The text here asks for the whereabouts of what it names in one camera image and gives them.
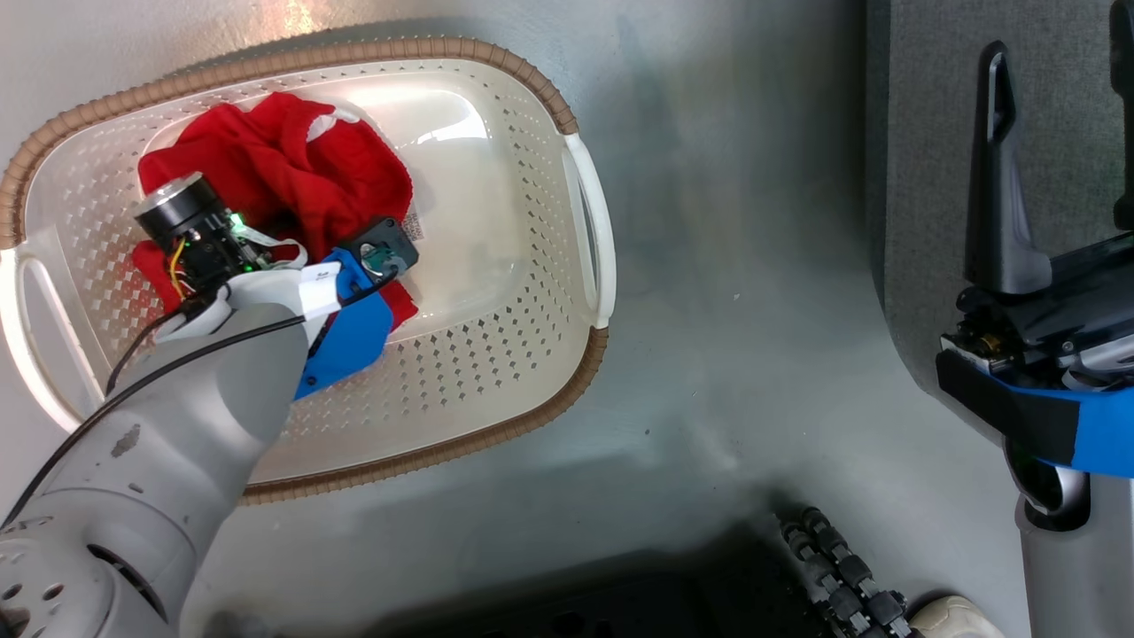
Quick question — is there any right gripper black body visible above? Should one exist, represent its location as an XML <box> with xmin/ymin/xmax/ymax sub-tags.
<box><xmin>939</xmin><ymin>232</ymin><xmax>1134</xmax><ymax>393</ymax></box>

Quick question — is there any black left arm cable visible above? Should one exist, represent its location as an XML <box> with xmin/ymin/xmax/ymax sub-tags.
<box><xmin>0</xmin><ymin>315</ymin><xmax>307</xmax><ymax>529</ymax></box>

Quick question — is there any white rounded object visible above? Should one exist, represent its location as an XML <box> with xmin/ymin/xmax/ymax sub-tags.
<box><xmin>908</xmin><ymin>595</ymin><xmax>1006</xmax><ymax>638</ymax></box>

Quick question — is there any black segmented cable chain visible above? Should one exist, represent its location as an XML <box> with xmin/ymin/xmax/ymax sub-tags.
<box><xmin>778</xmin><ymin>505</ymin><xmax>913</xmax><ymax>638</ymax></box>

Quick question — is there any cream laundry basket brown rim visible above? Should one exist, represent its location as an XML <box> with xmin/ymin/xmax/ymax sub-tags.
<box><xmin>0</xmin><ymin>35</ymin><xmax>617</xmax><ymax>508</ymax></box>

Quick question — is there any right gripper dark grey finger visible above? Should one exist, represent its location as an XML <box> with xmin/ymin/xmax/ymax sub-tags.
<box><xmin>964</xmin><ymin>43</ymin><xmax>1052</xmax><ymax>298</ymax></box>
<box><xmin>1109</xmin><ymin>0</ymin><xmax>1134</xmax><ymax>231</ymax></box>

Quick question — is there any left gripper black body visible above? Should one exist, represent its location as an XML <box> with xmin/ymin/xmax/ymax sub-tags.
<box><xmin>133</xmin><ymin>173</ymin><xmax>271</xmax><ymax>302</ymax></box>

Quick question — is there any red cloth garment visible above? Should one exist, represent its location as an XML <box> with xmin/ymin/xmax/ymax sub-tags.
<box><xmin>133</xmin><ymin>91</ymin><xmax>420</xmax><ymax>334</ymax></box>

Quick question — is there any grey fabric sofa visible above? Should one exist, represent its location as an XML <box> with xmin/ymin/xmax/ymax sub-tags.
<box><xmin>866</xmin><ymin>0</ymin><xmax>1134</xmax><ymax>426</ymax></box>

